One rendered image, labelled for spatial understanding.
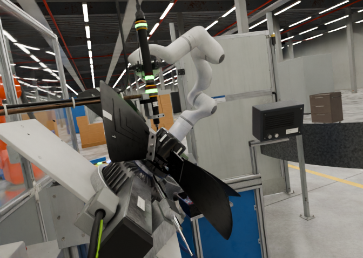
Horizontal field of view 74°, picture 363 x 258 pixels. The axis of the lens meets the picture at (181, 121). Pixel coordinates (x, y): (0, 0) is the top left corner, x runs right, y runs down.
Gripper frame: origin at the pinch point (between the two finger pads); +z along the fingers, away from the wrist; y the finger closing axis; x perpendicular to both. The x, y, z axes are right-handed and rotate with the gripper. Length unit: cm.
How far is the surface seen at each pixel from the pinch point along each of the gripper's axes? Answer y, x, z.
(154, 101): -0.4, -14.5, 1.7
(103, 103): 12.5, -13.5, 35.7
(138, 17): 0.4, 17.2, 1.8
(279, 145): -129, -79, -145
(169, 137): -3.3, -27.3, 15.1
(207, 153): -57, -82, -179
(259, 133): -57, -40, -34
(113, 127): 11.1, -19.4, 36.2
